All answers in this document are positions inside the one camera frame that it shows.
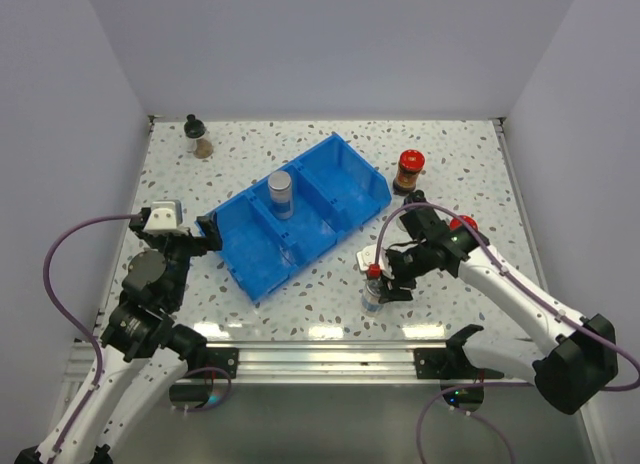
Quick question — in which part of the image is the silver-lid blue-label spice jar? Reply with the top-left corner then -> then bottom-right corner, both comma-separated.
267,171 -> 294,220

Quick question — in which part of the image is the silver-lid shaker jar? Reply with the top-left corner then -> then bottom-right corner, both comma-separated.
361,279 -> 385,316

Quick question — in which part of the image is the red-cap dark sauce jar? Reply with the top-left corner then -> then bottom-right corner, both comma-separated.
392,149 -> 425,195

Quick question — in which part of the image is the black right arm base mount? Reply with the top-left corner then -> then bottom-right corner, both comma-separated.
413,347 -> 452,380

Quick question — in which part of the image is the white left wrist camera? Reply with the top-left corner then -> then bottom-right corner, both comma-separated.
143,200 -> 189,235

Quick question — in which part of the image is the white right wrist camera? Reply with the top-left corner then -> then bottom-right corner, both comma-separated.
355,244 -> 394,279

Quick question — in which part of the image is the blue three-compartment plastic bin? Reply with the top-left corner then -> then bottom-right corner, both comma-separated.
210,134 -> 391,301

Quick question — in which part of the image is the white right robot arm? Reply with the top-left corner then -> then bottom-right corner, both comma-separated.
361,202 -> 619,415

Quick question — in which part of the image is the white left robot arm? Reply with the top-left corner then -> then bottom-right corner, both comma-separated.
16,201 -> 229,463

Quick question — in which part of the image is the black-cap white spice bottle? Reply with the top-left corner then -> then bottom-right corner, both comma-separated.
396,189 -> 426,233

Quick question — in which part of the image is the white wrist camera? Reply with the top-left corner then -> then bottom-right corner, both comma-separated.
143,200 -> 189,235
355,244 -> 394,279

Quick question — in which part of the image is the black-cap brown spice bottle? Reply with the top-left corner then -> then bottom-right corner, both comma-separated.
183,114 -> 213,159

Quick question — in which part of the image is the aluminium front rail frame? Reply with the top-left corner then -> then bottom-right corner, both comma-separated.
64,339 -> 551,385

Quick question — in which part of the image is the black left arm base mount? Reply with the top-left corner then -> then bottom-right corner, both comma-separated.
200,346 -> 240,379

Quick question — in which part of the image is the red-cap brown sauce jar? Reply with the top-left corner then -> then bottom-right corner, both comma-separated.
449,215 -> 478,231

